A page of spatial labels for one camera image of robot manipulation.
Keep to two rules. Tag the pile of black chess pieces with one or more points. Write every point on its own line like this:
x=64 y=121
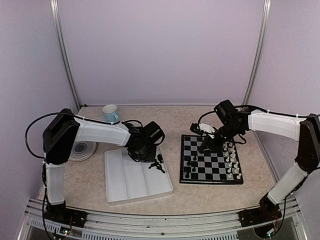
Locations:
x=158 y=163

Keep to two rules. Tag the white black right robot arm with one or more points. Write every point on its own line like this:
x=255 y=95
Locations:
x=303 y=129

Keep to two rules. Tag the left aluminium frame post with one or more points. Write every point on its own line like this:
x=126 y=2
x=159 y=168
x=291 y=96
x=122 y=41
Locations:
x=54 y=5

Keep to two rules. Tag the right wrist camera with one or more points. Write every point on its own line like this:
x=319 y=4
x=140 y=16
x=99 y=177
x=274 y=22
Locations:
x=202 y=128

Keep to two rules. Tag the front aluminium rail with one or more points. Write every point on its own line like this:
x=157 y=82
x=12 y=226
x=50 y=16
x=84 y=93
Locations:
x=99 y=225

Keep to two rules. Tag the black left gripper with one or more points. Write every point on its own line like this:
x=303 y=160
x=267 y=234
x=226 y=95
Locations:
x=150 y=158

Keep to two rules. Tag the right aluminium frame post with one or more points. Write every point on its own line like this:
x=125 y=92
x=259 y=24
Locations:
x=258 y=51

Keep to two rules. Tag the light blue mug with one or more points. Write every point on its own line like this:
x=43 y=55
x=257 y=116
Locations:
x=110 y=113

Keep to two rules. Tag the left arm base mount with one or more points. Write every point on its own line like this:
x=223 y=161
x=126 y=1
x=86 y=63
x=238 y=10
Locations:
x=66 y=216

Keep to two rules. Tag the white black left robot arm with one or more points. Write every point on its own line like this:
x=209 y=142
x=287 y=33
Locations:
x=57 y=141

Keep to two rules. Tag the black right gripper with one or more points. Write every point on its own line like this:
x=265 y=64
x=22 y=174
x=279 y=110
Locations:
x=209 y=142

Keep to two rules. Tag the clear plastic lid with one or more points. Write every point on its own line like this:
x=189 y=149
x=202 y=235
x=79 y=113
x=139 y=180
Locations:
x=82 y=151

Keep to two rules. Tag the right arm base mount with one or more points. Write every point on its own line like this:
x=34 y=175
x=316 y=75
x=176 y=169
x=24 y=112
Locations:
x=254 y=216

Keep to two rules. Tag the white plastic tray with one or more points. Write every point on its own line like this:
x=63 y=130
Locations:
x=127 y=181

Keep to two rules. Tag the black white chess board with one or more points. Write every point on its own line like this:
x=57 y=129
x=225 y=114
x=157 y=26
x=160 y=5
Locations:
x=211 y=168

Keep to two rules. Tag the aluminium frame post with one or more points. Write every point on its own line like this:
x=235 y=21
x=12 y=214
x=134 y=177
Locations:
x=258 y=51
x=54 y=5

